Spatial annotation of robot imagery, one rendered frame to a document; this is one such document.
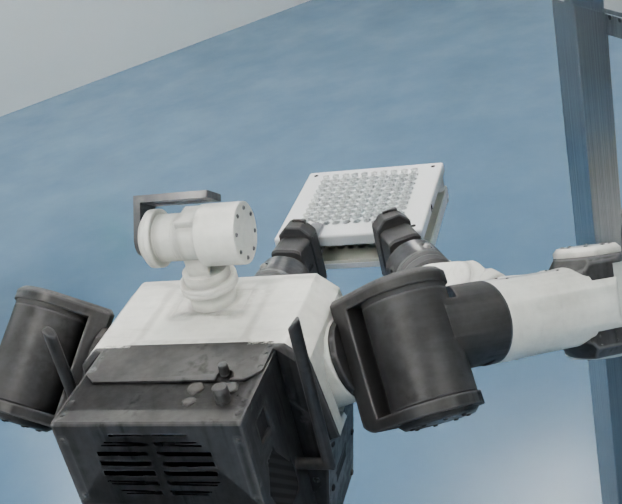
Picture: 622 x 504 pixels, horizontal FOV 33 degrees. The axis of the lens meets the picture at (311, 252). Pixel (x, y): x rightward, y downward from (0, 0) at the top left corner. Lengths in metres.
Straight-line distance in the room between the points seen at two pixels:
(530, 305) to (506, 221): 2.70
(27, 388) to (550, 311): 0.57
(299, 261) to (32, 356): 0.52
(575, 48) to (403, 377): 0.83
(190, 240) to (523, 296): 0.35
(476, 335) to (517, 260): 2.50
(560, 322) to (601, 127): 0.70
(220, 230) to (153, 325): 0.14
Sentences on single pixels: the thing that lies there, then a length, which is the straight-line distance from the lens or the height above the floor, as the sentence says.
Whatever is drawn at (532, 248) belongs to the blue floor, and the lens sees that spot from 3.61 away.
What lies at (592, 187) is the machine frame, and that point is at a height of 0.98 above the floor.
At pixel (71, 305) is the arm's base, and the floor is 1.26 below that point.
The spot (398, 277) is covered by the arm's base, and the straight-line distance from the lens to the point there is 1.03.
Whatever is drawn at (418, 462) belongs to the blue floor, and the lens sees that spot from 2.78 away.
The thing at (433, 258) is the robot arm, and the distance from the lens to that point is 1.47.
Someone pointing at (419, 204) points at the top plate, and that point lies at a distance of 1.69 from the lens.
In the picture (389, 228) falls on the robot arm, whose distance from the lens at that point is 1.57.
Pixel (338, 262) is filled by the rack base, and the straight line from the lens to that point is 1.67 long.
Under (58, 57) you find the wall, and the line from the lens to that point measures 6.47.
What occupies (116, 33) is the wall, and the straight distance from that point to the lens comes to 6.57.
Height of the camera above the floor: 1.80
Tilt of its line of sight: 28 degrees down
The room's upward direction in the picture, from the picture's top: 14 degrees counter-clockwise
